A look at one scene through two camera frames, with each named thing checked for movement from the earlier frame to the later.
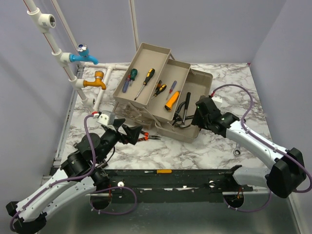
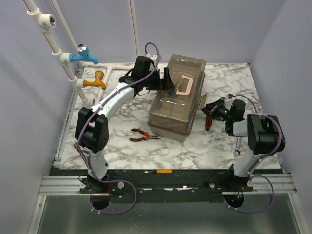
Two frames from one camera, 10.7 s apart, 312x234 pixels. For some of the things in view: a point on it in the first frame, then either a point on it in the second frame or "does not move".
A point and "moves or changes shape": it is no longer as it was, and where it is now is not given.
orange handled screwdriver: (161, 171) does not move
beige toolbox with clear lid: (157, 89) moves or changes shape
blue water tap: (82, 55) does not move
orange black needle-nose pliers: (147, 136) does not move
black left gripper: (132, 132) → (166, 82)
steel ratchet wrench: (237, 151) does not move
